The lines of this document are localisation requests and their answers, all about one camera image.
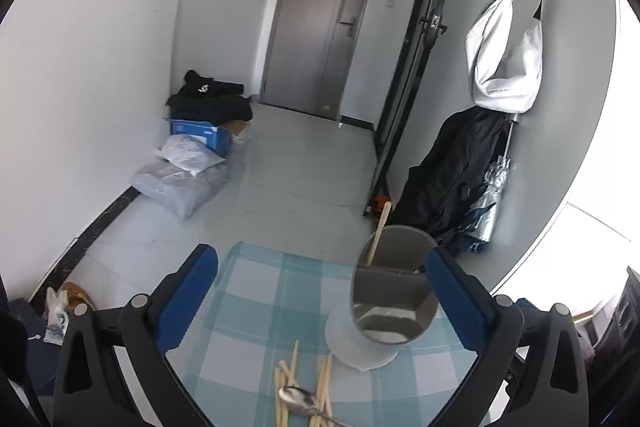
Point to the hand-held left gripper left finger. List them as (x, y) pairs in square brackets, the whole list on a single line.
[(192, 292)]

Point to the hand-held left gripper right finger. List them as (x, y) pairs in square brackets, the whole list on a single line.
[(452, 292)]

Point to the white cylindrical utensil holder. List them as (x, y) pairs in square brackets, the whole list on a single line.
[(390, 292)]

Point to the metal spoon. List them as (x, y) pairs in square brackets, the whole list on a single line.
[(300, 399)]

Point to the teal checked tablecloth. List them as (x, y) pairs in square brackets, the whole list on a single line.
[(250, 307)]

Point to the grey plastic package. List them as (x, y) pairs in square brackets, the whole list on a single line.
[(180, 189)]

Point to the orange black tool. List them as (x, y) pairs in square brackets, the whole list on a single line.
[(381, 206)]

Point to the brown paper bag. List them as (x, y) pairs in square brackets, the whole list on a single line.
[(75, 297)]

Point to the black jacket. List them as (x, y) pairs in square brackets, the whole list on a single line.
[(450, 167)]

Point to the white plastic package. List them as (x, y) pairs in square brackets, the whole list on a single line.
[(190, 154)]

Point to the white printed plastic bag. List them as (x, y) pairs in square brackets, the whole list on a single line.
[(56, 317)]

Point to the blue cardboard box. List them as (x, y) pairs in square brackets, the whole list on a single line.
[(200, 132)]

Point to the brown cardboard flap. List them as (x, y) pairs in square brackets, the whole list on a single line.
[(237, 127)]

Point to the black clothes pile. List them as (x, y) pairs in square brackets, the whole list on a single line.
[(210, 102)]

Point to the black framed glass door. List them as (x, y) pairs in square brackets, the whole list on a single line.
[(415, 72)]

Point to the grey door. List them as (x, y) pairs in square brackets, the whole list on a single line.
[(310, 32)]

